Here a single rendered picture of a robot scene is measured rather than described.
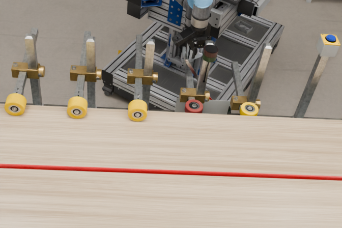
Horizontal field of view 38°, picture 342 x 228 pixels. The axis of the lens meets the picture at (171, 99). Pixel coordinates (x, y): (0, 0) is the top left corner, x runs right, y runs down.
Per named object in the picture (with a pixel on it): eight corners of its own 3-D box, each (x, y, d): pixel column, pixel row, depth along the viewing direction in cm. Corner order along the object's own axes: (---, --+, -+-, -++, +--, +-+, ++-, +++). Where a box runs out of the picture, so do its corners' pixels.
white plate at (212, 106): (174, 112, 242) (176, 97, 235) (226, 114, 245) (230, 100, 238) (174, 112, 242) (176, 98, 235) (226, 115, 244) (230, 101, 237)
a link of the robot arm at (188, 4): (197, -10, 234) (207, -1, 229) (194, 9, 242) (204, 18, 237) (183, -7, 230) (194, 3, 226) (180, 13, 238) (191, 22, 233)
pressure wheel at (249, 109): (232, 124, 227) (237, 107, 219) (242, 115, 232) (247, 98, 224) (247, 134, 224) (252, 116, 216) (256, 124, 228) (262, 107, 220)
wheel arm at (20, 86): (31, 32, 238) (30, 26, 236) (39, 33, 238) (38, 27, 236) (11, 107, 203) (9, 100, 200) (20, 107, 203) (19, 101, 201)
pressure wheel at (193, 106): (181, 115, 228) (184, 97, 220) (199, 116, 229) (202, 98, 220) (182, 128, 222) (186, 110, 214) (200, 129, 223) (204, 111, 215)
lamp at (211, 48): (196, 81, 222) (203, 44, 207) (208, 82, 223) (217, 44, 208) (197, 90, 218) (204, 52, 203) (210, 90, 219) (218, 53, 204)
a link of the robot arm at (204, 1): (218, -8, 204) (208, 1, 198) (213, 13, 211) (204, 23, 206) (201, -15, 206) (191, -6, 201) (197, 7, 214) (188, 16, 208)
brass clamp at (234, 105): (229, 102, 239) (231, 94, 236) (256, 103, 240) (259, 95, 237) (231, 111, 235) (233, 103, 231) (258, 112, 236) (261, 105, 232)
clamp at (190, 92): (179, 94, 234) (180, 87, 230) (207, 96, 235) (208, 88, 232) (179, 103, 230) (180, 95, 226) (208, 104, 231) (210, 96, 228)
